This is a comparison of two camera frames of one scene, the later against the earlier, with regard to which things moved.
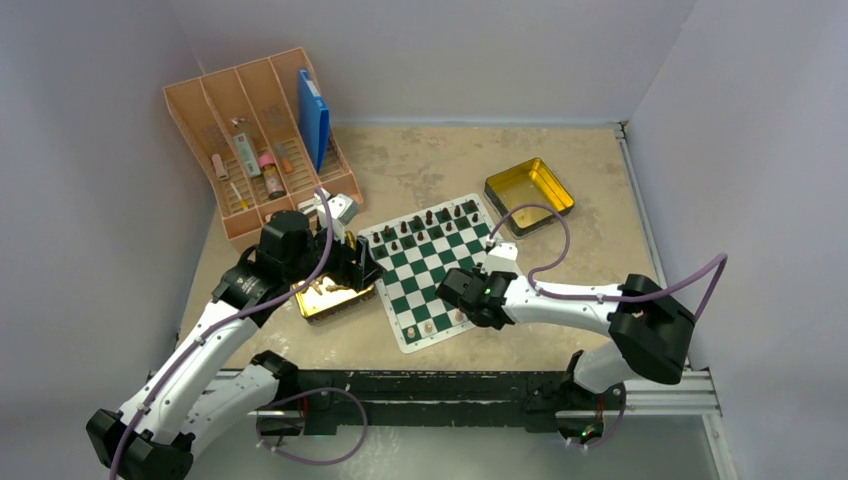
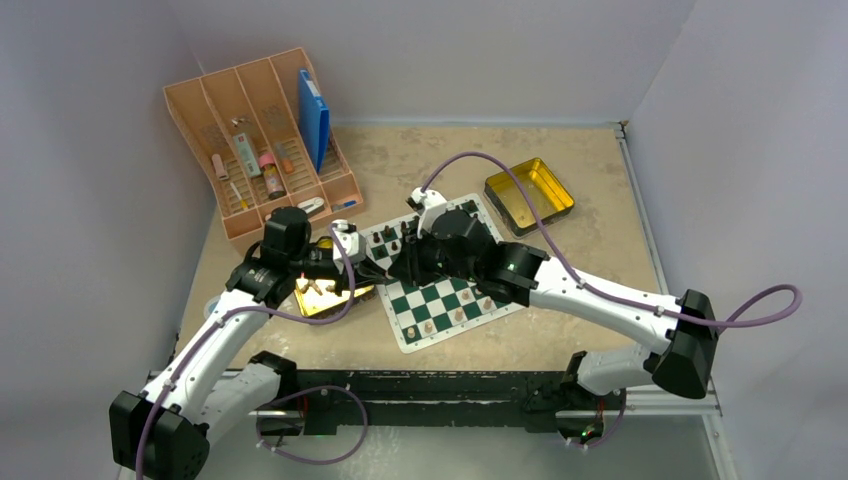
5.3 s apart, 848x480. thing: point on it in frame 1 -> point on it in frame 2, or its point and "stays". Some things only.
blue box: x=314 y=118 stays
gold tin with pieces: x=321 y=299 stays
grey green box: x=247 y=155 stays
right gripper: x=476 y=270 -> x=410 y=264
